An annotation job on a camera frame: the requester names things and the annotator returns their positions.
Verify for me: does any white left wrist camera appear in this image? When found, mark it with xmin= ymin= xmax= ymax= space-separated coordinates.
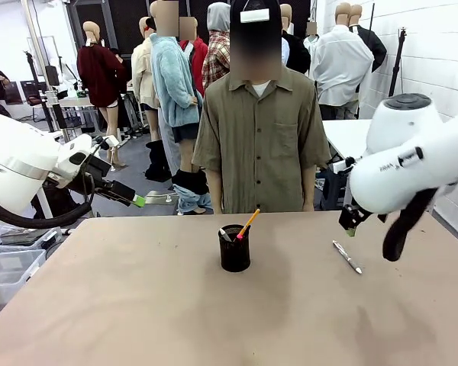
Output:
xmin=95 ymin=134 xmax=121 ymax=151

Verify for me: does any yellow pencil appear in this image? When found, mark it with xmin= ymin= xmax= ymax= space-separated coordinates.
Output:
xmin=236 ymin=208 xmax=261 ymax=242

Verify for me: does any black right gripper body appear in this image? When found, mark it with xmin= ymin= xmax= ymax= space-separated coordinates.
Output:
xmin=338 ymin=203 xmax=372 ymax=230

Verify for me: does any mannequin in white shirt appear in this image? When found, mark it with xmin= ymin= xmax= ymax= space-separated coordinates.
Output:
xmin=311 ymin=2 xmax=376 ymax=120

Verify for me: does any person in olive shirt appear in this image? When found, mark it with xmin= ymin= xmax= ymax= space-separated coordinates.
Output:
xmin=192 ymin=0 xmax=333 ymax=214

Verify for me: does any black camera stand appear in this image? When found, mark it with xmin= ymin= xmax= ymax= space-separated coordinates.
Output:
xmin=24 ymin=50 xmax=57 ymax=133

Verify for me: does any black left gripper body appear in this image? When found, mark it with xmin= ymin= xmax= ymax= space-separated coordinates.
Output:
xmin=65 ymin=151 xmax=114 ymax=196

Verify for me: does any mannequin in black white jacket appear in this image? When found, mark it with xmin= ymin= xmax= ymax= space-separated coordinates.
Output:
xmin=349 ymin=4 xmax=389 ymax=74

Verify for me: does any mannequin in plaid shirt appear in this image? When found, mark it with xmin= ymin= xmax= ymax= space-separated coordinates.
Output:
xmin=202 ymin=2 xmax=232 ymax=92

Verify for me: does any black right arm cable sleeve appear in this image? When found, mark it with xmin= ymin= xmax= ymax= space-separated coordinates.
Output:
xmin=382 ymin=178 xmax=458 ymax=262

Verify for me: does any black left arm cable sleeve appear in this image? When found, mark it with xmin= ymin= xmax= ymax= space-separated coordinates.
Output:
xmin=0 ymin=152 xmax=111 ymax=230

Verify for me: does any small mannequin in white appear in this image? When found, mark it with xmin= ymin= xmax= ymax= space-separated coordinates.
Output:
xmin=303 ymin=21 xmax=321 ymax=53

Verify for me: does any mannequin in cream jacket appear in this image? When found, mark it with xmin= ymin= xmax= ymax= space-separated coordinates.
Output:
xmin=131 ymin=15 xmax=173 ymax=182

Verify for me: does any mannequin in light blue fleece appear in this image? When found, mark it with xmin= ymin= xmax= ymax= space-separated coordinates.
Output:
xmin=149 ymin=0 xmax=214 ymax=217

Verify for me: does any black cap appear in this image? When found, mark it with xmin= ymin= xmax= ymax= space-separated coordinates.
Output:
xmin=229 ymin=0 xmax=283 ymax=43

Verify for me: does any person's right forearm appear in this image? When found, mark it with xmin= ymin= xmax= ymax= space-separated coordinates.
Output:
xmin=205 ymin=167 xmax=225 ymax=215

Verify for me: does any grey mannequin base plate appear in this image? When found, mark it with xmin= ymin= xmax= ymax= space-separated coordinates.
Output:
xmin=144 ymin=189 xmax=177 ymax=206

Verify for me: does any mannequin in red jacket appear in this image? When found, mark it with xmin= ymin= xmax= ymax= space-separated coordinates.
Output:
xmin=179 ymin=17 xmax=209 ymax=100

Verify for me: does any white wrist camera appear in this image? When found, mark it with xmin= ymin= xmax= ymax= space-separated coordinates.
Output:
xmin=331 ymin=156 xmax=356 ymax=174
xmin=95 ymin=134 xmax=121 ymax=151

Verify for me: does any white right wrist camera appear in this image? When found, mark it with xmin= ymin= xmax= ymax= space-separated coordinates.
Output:
xmin=331 ymin=156 xmax=356 ymax=174

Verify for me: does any person's left forearm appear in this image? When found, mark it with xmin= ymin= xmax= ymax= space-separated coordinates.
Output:
xmin=302 ymin=163 xmax=316 ymax=213

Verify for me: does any clear plastic storage bin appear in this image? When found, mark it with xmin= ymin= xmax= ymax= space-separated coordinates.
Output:
xmin=0 ymin=249 xmax=47 ymax=314
xmin=0 ymin=223 xmax=63 ymax=252

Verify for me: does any black arm cable sleeve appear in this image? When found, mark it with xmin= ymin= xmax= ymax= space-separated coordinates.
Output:
xmin=0 ymin=152 xmax=111 ymax=230
xmin=382 ymin=178 xmax=458 ymax=262

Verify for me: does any black tripod stand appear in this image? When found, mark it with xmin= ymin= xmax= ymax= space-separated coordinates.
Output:
xmin=388 ymin=27 xmax=409 ymax=98

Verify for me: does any silver pen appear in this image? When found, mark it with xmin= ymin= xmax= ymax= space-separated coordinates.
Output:
xmin=331 ymin=239 xmax=364 ymax=275

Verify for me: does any mannequin in dark red sweater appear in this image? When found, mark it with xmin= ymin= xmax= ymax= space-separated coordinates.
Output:
xmin=76 ymin=21 xmax=128 ymax=172

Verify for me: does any black mesh pen holder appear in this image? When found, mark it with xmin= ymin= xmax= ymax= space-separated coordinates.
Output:
xmin=218 ymin=223 xmax=252 ymax=273

